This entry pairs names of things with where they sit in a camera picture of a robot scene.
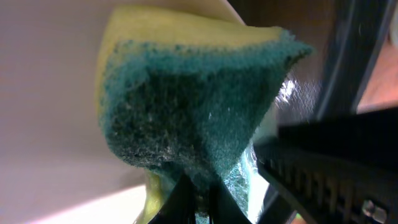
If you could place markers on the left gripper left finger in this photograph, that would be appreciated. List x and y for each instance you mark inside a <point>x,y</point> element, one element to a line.
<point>180,206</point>

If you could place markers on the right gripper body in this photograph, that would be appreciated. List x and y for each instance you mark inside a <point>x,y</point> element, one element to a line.
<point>339,170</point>

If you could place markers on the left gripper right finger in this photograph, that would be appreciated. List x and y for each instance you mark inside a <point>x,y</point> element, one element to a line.
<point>223,208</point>

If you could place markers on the green yellow sponge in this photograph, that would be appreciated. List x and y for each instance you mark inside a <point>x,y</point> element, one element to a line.
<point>181,94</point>

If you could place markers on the white plate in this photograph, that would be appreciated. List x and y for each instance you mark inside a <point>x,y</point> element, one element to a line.
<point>55,164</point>

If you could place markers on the black round tray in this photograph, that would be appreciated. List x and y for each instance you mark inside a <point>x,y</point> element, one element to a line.
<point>347,38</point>

